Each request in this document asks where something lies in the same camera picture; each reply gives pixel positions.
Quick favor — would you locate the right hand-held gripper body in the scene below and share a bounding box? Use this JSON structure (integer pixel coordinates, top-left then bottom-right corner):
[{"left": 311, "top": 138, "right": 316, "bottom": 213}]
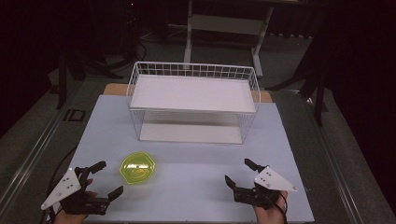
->
[{"left": 233, "top": 165, "right": 299, "bottom": 210}]

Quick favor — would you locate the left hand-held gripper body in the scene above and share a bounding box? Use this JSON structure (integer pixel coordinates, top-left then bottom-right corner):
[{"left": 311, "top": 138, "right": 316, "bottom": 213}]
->
[{"left": 40, "top": 166, "right": 110, "bottom": 216}]

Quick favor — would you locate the yellow-green plastic bowl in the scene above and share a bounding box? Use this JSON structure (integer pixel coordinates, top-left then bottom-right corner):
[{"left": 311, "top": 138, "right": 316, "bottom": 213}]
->
[{"left": 119, "top": 151, "right": 157, "bottom": 186}]

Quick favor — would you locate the white wire shelf rack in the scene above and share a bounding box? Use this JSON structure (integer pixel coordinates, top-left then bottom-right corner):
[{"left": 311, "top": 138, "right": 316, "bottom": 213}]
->
[{"left": 125, "top": 61, "right": 262, "bottom": 146}]

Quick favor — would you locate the person's right hand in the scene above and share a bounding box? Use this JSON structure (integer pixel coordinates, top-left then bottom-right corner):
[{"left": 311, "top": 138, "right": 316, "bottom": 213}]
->
[{"left": 253, "top": 190, "right": 290, "bottom": 224}]

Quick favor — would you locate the pale blue table board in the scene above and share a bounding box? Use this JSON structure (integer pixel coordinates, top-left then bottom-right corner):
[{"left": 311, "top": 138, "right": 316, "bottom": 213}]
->
[{"left": 50, "top": 93, "right": 316, "bottom": 224}]

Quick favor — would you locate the black floor socket box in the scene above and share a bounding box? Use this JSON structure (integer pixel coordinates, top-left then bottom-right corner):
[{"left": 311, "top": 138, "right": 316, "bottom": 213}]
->
[{"left": 63, "top": 108, "right": 86, "bottom": 122}]

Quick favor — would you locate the black metal stand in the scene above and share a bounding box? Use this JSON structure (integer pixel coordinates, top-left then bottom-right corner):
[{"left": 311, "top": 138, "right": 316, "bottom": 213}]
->
[
  {"left": 55, "top": 46, "right": 125, "bottom": 110},
  {"left": 265, "top": 62, "right": 330, "bottom": 127}
]

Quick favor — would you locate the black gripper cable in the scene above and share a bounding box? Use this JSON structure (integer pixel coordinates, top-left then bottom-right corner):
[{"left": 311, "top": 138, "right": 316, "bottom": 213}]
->
[
  {"left": 268, "top": 191, "right": 289, "bottom": 224},
  {"left": 39, "top": 145, "right": 78, "bottom": 224}
]

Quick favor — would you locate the metal floor rail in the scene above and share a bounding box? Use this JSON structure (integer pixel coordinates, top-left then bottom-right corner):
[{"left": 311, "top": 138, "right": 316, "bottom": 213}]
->
[
  {"left": 303, "top": 94, "right": 367, "bottom": 224},
  {"left": 0, "top": 92, "right": 82, "bottom": 216}
]

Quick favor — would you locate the white metal table frame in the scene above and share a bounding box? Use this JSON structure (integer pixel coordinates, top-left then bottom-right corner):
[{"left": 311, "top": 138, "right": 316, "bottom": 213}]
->
[{"left": 182, "top": 0, "right": 276, "bottom": 78}]

